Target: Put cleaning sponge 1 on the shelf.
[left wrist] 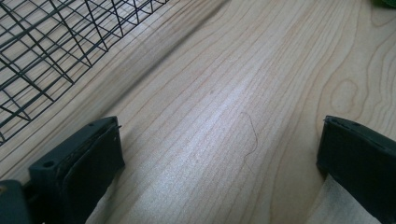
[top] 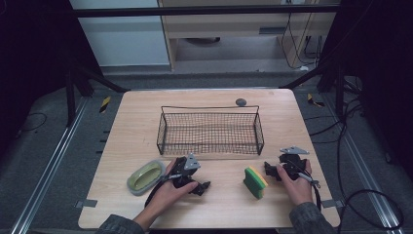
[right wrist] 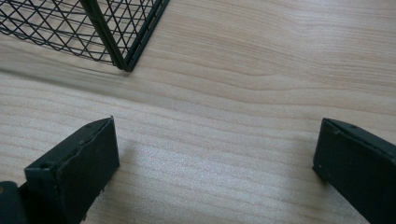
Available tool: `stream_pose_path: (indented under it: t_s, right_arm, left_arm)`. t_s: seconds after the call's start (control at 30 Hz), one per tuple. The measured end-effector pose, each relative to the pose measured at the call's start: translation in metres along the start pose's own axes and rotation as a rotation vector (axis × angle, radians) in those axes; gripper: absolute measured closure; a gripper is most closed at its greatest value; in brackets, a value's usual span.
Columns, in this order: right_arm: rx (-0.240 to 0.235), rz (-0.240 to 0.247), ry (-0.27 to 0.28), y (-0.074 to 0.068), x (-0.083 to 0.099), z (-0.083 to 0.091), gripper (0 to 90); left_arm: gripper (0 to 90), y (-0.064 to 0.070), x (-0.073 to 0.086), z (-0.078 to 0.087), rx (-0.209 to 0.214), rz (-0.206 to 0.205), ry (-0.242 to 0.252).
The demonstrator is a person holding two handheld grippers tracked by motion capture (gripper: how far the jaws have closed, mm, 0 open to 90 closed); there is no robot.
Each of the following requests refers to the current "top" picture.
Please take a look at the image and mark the black looped floor cable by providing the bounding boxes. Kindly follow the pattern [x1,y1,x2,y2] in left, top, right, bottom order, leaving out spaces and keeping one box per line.
[305,97,405,231]

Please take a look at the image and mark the black metal stand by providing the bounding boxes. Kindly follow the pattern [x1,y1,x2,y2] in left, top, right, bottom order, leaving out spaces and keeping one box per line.
[63,59,131,129]
[280,59,346,119]

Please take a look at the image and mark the light wooden desk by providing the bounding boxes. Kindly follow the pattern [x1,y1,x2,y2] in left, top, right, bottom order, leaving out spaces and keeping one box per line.
[158,0,341,71]

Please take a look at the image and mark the green soap dish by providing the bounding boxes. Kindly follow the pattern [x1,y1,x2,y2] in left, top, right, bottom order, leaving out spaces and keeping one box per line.
[126,159,168,197]

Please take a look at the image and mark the left hand-held gripper cable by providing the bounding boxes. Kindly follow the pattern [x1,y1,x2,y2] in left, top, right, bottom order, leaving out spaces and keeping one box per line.
[144,174,183,209]

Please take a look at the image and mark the thin black floor cable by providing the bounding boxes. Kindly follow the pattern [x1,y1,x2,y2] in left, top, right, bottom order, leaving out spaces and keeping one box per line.
[18,111,49,135]

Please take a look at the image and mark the white cabinet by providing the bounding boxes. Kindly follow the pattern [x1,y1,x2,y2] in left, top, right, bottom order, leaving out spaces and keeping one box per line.
[68,0,171,68]

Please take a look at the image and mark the person's left hand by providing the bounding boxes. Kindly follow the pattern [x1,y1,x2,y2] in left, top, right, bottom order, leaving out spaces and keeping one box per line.
[142,159,200,216]

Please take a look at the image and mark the green and yellow sponge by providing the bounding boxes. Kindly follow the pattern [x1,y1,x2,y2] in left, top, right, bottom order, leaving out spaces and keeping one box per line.
[243,166,269,200]

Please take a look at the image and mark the right hand-held gripper cable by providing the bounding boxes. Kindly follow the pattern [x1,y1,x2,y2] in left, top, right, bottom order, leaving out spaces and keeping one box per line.
[296,172,323,211]

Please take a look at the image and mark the black yellow striped tape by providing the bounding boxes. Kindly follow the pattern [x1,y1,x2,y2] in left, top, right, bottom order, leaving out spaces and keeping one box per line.
[98,96,112,114]
[307,93,325,108]

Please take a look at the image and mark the black hanging desk cables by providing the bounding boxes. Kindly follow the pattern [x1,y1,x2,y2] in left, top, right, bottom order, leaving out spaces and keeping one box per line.
[280,0,325,71]

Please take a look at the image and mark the black horizontal frame bar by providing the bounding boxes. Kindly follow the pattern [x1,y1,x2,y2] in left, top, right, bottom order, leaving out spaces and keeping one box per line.
[72,4,341,19]

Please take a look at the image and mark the black curtain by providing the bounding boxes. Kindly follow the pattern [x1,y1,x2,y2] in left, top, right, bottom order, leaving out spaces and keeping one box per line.
[0,0,104,164]
[318,0,413,179]

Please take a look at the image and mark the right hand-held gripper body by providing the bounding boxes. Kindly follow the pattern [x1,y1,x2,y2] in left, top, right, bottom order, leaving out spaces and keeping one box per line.
[278,145,310,181]

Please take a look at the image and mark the person's right hand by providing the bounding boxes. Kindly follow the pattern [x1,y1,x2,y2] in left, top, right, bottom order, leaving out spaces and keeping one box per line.
[276,159,315,207]

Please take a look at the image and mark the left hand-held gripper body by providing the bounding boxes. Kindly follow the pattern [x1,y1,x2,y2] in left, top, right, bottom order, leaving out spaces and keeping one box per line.
[169,152,203,189]

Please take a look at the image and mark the grey metal table bracket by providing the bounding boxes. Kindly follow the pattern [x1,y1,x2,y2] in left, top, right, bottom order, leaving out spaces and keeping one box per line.
[75,199,98,209]
[320,199,345,209]

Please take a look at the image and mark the hand-held gripper cable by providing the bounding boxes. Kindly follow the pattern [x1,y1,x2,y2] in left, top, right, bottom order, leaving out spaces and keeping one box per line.
[296,172,323,211]
[144,174,183,209]

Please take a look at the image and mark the black wire mesh basket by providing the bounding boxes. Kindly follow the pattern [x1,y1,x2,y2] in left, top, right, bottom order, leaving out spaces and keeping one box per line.
[156,105,265,156]

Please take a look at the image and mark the aluminium floor rail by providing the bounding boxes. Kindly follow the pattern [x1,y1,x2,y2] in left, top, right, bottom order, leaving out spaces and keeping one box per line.
[324,94,407,234]
[9,97,90,234]

